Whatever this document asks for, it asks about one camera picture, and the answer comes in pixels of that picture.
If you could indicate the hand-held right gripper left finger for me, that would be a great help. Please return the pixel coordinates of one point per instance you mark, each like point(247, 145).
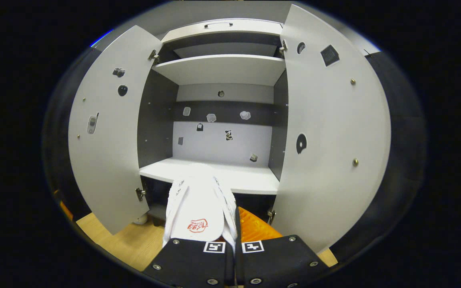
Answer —
point(190, 262)

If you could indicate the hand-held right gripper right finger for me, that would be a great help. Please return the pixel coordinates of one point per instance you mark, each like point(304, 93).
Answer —
point(278, 260)

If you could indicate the white shoe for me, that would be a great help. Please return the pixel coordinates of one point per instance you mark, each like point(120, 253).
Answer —
point(198, 200)

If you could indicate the white cabinet door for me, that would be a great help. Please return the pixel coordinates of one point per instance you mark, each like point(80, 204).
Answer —
point(110, 160)
point(334, 120)

